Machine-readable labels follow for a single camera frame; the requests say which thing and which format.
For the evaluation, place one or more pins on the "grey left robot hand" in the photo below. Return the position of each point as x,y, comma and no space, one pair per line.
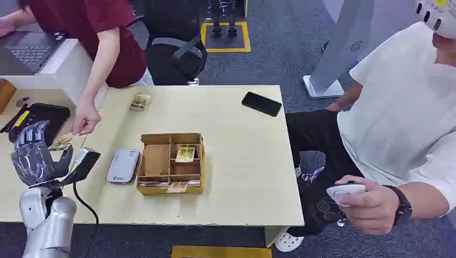
34,160

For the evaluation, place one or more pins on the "yellow tree print card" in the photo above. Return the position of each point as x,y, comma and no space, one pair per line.
177,187
62,142
185,153

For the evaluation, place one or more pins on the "white handheld remote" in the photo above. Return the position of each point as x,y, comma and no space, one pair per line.
343,192

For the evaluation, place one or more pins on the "black device with yellow label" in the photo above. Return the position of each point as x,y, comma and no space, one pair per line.
46,115

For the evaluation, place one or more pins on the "small round grey object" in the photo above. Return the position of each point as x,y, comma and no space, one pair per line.
24,102

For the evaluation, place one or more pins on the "person's left hand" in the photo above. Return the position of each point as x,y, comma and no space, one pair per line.
85,119

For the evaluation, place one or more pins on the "person's hand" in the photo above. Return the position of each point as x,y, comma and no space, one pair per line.
85,119
370,210

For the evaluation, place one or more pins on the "brown wooden box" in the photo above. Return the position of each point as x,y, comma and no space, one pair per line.
5,94

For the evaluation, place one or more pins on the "white side desk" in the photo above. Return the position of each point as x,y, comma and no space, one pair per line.
67,71

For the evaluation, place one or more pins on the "grey laptop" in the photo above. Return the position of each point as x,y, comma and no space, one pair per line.
26,51

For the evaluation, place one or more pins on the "stack of printed cards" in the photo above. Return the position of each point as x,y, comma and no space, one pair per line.
140,102

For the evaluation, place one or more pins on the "white edged card pile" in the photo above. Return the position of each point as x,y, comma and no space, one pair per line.
153,184

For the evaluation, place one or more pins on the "wooden card box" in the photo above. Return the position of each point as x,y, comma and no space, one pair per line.
156,162

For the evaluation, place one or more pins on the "person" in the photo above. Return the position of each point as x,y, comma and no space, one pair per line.
399,117
117,53

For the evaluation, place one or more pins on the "black office chair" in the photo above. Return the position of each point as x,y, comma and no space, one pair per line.
171,60

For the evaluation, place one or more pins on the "yellow board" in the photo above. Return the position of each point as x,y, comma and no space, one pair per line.
221,252

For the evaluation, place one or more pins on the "yellow bordered floor mat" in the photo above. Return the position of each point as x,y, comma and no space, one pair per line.
225,42

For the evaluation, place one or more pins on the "black smartphone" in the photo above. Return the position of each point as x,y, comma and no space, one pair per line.
261,104

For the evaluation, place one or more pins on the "background humanoid robot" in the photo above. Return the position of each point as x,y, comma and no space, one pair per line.
223,16

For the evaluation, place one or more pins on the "white shoe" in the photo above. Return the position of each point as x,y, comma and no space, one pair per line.
288,242

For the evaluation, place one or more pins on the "white floor stand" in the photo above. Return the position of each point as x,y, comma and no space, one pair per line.
342,46

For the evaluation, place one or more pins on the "person's right hand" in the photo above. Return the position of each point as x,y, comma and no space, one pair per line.
370,210

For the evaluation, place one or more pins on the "black wristwatch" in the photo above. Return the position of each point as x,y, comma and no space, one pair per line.
404,206

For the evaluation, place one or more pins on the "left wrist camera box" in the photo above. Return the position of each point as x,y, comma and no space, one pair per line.
83,165

